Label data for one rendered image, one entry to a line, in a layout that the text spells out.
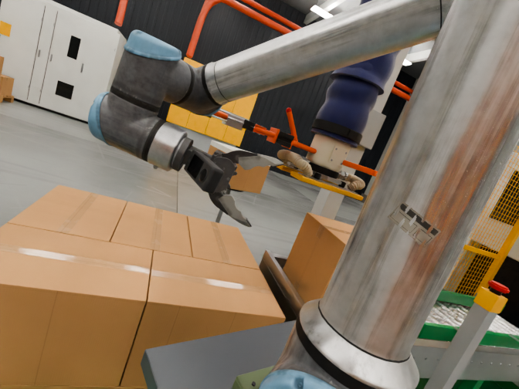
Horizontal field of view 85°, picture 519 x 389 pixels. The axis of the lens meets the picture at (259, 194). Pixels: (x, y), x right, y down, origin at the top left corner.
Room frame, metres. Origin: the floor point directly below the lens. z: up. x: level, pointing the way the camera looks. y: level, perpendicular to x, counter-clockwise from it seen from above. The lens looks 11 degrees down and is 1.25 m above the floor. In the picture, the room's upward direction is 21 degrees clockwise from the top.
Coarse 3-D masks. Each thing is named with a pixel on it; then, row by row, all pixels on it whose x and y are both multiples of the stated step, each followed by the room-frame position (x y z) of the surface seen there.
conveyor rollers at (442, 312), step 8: (440, 304) 2.07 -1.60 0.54; (448, 304) 2.12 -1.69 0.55; (456, 304) 2.21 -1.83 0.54; (432, 312) 1.84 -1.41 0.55; (440, 312) 1.90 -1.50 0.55; (448, 312) 1.99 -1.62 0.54; (456, 312) 2.03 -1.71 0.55; (464, 312) 2.08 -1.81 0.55; (432, 320) 1.72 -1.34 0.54; (440, 320) 1.77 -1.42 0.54; (448, 320) 1.81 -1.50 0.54; (456, 320) 1.86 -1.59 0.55; (496, 320) 2.17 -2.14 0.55; (504, 320) 2.26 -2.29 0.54; (496, 328) 2.01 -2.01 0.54; (504, 328) 2.10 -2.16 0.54; (512, 328) 2.14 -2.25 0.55
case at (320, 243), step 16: (304, 224) 1.53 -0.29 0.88; (320, 224) 1.40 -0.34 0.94; (336, 224) 1.52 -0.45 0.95; (304, 240) 1.47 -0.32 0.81; (320, 240) 1.35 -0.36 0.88; (336, 240) 1.24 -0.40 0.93; (288, 256) 1.55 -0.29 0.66; (304, 256) 1.41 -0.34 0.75; (320, 256) 1.30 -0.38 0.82; (336, 256) 1.20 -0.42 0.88; (288, 272) 1.49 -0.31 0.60; (304, 272) 1.36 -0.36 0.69; (320, 272) 1.25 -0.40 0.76; (304, 288) 1.31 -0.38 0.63; (320, 288) 1.21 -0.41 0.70
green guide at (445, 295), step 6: (444, 294) 2.11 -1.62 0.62; (450, 294) 2.14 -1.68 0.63; (456, 294) 2.16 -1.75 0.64; (462, 294) 2.21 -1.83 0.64; (444, 300) 2.12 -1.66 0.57; (450, 300) 2.15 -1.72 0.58; (456, 300) 2.18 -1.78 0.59; (462, 300) 2.20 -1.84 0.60; (468, 300) 2.22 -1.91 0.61; (504, 306) 2.41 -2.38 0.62
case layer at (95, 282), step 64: (64, 192) 1.54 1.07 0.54; (0, 256) 0.87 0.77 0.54; (64, 256) 0.99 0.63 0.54; (128, 256) 1.15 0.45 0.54; (192, 256) 1.38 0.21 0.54; (0, 320) 0.76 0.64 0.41; (64, 320) 0.83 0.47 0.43; (128, 320) 0.90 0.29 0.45; (192, 320) 0.99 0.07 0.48; (256, 320) 1.09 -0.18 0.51; (64, 384) 0.85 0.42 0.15; (128, 384) 0.93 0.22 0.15
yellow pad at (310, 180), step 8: (296, 176) 1.15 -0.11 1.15; (304, 176) 1.15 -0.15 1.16; (320, 176) 1.19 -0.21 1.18; (312, 184) 1.15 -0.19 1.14; (320, 184) 1.15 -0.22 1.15; (328, 184) 1.19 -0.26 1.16; (336, 184) 1.29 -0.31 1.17; (344, 184) 1.25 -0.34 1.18; (336, 192) 1.20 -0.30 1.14; (344, 192) 1.21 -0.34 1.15; (352, 192) 1.25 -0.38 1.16; (360, 200) 1.26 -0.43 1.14
